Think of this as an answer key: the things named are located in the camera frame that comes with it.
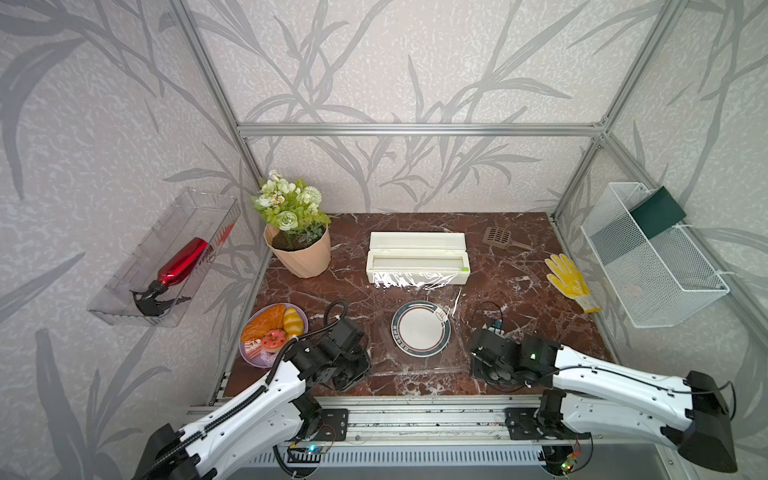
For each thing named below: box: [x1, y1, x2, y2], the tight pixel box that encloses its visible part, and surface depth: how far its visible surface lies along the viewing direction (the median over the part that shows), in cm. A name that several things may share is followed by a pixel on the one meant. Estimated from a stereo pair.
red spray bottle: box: [130, 237, 209, 317], surface depth 63 cm
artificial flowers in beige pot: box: [252, 170, 332, 279], surface depth 87 cm
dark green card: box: [629, 186, 687, 240], surface depth 73 cm
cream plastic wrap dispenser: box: [366, 232, 471, 285], surface depth 98 cm
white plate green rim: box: [391, 300, 452, 358], surface depth 91 cm
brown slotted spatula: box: [482, 226, 534, 251], surface depth 114 cm
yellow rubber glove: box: [544, 253, 602, 313], surface depth 104 cm
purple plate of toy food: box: [239, 303, 309, 369], surface depth 88 cm
